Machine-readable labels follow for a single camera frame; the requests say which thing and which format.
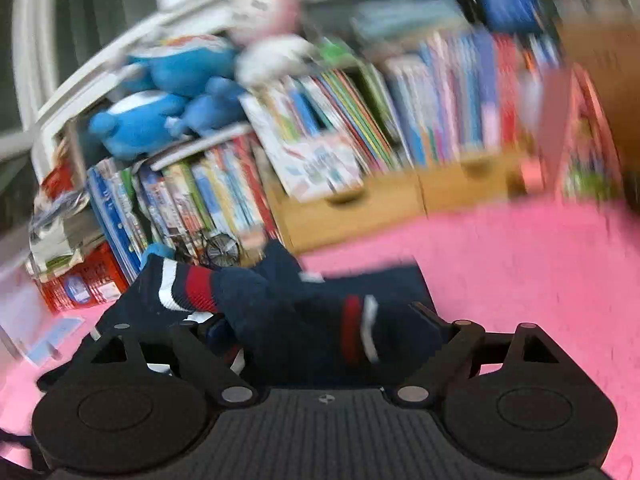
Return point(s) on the pink bunny print blanket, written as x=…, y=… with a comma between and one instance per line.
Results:
x=553, y=391

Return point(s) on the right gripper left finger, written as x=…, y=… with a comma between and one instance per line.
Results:
x=204, y=370

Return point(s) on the pink white plush toy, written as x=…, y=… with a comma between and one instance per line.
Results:
x=267, y=34

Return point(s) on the white pocket printer box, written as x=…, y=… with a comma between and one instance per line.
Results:
x=308, y=168

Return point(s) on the miniature black bicycle model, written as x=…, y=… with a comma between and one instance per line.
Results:
x=208, y=249

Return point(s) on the red plastic crate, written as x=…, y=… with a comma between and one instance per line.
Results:
x=96, y=280

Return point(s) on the blue plush toy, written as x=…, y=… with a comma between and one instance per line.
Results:
x=173, y=89

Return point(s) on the stack of papers and magazines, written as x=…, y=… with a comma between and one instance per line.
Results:
x=63, y=229

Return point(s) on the white and navy zip jacket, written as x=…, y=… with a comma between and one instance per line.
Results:
x=356, y=330

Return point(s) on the blue plush ball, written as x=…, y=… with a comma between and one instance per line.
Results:
x=156, y=249

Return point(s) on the wooden drawer organizer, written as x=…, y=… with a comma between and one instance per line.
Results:
x=388, y=199

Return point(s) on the blue notebook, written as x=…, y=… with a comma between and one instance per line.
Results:
x=47, y=345

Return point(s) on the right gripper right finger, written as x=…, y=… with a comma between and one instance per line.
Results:
x=429, y=383

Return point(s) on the row of standing books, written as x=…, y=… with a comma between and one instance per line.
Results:
x=453, y=96

